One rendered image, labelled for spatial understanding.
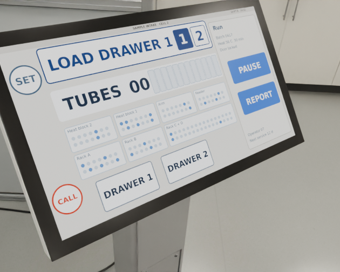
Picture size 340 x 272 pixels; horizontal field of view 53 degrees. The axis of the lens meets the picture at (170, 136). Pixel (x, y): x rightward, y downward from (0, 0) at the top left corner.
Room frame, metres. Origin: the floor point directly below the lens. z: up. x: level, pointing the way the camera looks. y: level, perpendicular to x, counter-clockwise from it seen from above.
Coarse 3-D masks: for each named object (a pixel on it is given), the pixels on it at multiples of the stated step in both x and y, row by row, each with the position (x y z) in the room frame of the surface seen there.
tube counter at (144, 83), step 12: (192, 60) 0.55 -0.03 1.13; (204, 60) 0.56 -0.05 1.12; (216, 60) 0.58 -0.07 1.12; (132, 72) 0.49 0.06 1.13; (144, 72) 0.49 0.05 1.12; (156, 72) 0.50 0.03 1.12; (168, 72) 0.52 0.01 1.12; (180, 72) 0.53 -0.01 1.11; (192, 72) 0.54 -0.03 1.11; (204, 72) 0.55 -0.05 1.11; (216, 72) 0.56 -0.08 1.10; (132, 84) 0.47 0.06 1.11; (144, 84) 0.48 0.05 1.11; (156, 84) 0.49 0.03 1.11; (168, 84) 0.50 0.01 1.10; (180, 84) 0.51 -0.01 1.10; (192, 84) 0.52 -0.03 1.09; (132, 96) 0.46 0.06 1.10; (144, 96) 0.47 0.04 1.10
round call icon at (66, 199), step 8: (64, 184) 0.33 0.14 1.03; (72, 184) 0.33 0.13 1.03; (48, 192) 0.32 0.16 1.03; (56, 192) 0.32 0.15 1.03; (64, 192) 0.32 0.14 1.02; (72, 192) 0.33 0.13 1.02; (80, 192) 0.33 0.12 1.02; (56, 200) 0.31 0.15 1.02; (64, 200) 0.32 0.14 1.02; (72, 200) 0.32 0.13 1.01; (80, 200) 0.32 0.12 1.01; (56, 208) 0.30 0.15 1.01; (64, 208) 0.31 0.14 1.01; (72, 208) 0.31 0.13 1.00; (80, 208) 0.32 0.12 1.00; (56, 216) 0.30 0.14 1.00; (64, 216) 0.30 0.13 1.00
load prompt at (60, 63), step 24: (192, 24) 0.60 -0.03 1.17; (48, 48) 0.45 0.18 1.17; (72, 48) 0.47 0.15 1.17; (96, 48) 0.48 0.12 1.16; (120, 48) 0.50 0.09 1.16; (144, 48) 0.52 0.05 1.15; (168, 48) 0.54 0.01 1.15; (192, 48) 0.57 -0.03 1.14; (48, 72) 0.43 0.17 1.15; (72, 72) 0.44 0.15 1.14; (96, 72) 0.46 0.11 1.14
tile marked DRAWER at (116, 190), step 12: (132, 168) 0.38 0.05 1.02; (144, 168) 0.39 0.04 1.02; (108, 180) 0.36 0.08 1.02; (120, 180) 0.36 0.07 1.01; (132, 180) 0.37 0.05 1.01; (144, 180) 0.38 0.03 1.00; (156, 180) 0.38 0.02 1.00; (108, 192) 0.34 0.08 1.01; (120, 192) 0.35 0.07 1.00; (132, 192) 0.36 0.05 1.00; (144, 192) 0.36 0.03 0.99; (108, 204) 0.33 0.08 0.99; (120, 204) 0.34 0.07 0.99
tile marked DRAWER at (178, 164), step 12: (192, 144) 0.45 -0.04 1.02; (204, 144) 0.46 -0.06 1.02; (168, 156) 0.42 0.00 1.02; (180, 156) 0.43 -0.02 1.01; (192, 156) 0.44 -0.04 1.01; (204, 156) 0.45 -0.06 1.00; (168, 168) 0.41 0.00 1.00; (180, 168) 0.41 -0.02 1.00; (192, 168) 0.42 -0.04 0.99; (204, 168) 0.43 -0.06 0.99; (168, 180) 0.39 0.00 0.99
